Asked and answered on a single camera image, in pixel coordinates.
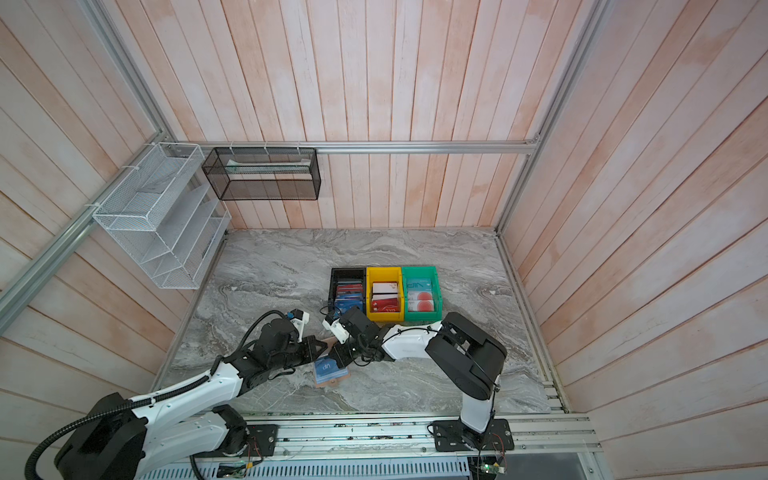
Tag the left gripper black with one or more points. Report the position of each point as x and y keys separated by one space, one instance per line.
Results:
x=310 y=354

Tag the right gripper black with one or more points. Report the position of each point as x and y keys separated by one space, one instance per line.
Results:
x=339 y=352

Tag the tan leather card holder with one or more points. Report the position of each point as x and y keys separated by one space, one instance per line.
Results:
x=331 y=342

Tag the blue VIP credit card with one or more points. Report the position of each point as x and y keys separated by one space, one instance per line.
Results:
x=327 y=371

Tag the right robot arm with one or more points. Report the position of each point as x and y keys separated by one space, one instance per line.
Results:
x=469 y=356

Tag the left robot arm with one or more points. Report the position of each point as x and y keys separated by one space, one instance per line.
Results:
x=126 y=438

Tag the cards stack in black bin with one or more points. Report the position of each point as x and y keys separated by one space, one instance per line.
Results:
x=349 y=294

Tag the cards stack in yellow bin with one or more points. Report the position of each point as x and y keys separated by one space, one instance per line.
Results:
x=385 y=297

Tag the cards stack in green bin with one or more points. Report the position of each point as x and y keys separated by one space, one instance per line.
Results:
x=420 y=295

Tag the black plastic bin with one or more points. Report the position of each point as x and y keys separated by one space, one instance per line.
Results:
x=342 y=273

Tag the yellow plastic bin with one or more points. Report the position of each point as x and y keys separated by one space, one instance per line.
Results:
x=385 y=274

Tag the green plastic bin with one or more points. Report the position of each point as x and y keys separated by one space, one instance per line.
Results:
x=423 y=272

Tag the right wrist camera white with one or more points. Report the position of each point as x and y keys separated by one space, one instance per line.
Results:
x=337 y=329

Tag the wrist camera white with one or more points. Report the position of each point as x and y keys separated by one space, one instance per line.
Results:
x=337 y=329
x=299 y=320

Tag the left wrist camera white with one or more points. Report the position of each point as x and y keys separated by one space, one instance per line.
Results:
x=299 y=320

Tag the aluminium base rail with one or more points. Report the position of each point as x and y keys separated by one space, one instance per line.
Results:
x=362 y=436

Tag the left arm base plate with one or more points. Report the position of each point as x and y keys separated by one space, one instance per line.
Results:
x=253 y=440

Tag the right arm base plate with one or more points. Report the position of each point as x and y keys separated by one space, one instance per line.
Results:
x=454 y=436

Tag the black mesh wall basket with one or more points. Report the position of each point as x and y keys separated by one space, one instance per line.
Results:
x=263 y=173

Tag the white wire mesh shelf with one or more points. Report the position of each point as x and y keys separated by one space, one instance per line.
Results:
x=165 y=218

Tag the horizontal aluminium wall rail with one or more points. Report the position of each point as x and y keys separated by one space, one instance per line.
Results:
x=384 y=147

